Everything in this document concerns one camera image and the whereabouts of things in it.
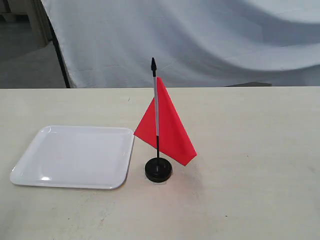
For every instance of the black round flag base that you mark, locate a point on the black round flag base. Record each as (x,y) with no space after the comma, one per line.
(158,170)

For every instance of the black backdrop stand pole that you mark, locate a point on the black backdrop stand pole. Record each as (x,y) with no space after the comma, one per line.
(60,59)

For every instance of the wooden furniture in background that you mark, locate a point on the wooden furniture in background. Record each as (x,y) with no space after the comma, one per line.
(10,10)

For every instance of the white backdrop cloth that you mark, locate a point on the white backdrop cloth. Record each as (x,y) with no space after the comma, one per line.
(195,43)

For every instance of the white square plastic tray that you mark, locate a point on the white square plastic tray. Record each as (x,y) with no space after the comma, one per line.
(84,157)

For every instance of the red flag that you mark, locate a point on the red flag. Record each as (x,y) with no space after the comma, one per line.
(161,126)

